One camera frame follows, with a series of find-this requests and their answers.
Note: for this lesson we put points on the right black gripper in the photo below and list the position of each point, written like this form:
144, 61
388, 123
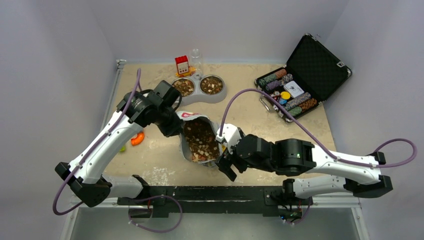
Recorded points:
224, 166

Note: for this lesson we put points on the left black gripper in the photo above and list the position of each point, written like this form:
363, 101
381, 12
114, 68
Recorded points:
175, 127

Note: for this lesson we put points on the pet food bag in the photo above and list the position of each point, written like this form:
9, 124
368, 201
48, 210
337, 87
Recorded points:
186, 116

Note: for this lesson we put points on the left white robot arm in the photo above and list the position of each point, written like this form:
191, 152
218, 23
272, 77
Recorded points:
137, 110

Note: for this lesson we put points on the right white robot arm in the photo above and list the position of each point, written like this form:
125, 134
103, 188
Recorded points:
309, 169

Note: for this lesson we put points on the pet food kibble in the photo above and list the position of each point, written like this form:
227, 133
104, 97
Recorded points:
200, 137

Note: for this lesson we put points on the grey double pet bowl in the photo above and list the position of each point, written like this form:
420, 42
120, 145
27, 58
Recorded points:
209, 89

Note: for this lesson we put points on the orange toy arch with blocks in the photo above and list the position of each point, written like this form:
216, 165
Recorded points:
136, 140

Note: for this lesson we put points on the red toy block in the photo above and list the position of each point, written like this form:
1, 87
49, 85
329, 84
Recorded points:
183, 68

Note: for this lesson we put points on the clear water bottle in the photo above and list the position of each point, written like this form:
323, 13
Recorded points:
196, 61

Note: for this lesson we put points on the black poker chip case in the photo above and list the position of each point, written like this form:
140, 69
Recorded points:
310, 76

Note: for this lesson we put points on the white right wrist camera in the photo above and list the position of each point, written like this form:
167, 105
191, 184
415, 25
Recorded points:
228, 135

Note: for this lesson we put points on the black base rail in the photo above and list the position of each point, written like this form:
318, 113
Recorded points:
268, 201

